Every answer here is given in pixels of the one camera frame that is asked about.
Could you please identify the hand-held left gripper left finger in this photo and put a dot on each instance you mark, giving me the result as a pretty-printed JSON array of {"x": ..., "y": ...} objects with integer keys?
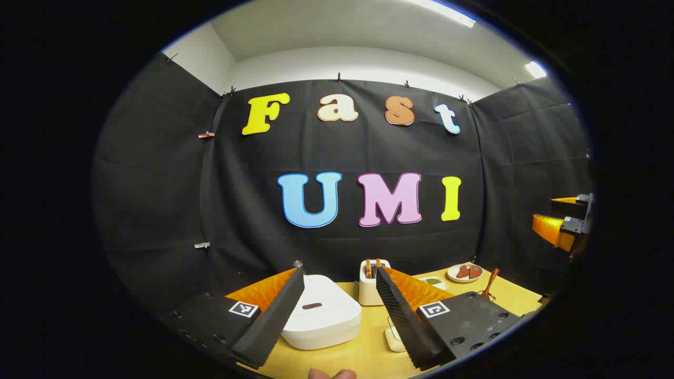
[{"x": 274, "y": 316}]

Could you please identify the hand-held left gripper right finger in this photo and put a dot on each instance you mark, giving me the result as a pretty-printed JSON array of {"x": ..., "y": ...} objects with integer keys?
[{"x": 405, "y": 321}]

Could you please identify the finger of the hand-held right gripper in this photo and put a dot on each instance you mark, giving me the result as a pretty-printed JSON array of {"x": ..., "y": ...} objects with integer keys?
[
  {"x": 553, "y": 229},
  {"x": 571, "y": 200}
]

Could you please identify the white rice cooker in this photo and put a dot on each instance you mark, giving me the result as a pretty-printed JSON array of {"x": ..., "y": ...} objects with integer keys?
[{"x": 326, "y": 321}]

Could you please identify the brown wooden spoon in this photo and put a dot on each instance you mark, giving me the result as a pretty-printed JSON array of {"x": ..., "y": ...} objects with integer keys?
[{"x": 492, "y": 281}]

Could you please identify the clear plastic rice container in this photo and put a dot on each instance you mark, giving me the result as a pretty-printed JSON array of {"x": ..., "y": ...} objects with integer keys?
[{"x": 396, "y": 339}]

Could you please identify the white toaster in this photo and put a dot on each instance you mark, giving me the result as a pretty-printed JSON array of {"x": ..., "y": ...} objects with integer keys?
[{"x": 368, "y": 292}]

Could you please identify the white divided bean dish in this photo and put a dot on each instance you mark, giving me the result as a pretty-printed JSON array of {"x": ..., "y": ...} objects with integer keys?
[{"x": 434, "y": 282}]

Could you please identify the white round plate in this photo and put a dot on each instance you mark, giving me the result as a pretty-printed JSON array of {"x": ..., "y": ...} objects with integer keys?
[{"x": 454, "y": 276}]

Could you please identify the red meat slice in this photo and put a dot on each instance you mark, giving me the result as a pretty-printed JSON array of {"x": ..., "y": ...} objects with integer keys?
[
  {"x": 475, "y": 271},
  {"x": 463, "y": 271}
]

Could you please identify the small ceiling light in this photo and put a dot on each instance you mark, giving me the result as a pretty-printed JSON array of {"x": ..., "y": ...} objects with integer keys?
[{"x": 535, "y": 69}]

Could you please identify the long ceiling light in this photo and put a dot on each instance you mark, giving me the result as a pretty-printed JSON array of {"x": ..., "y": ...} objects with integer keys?
[{"x": 445, "y": 13}]

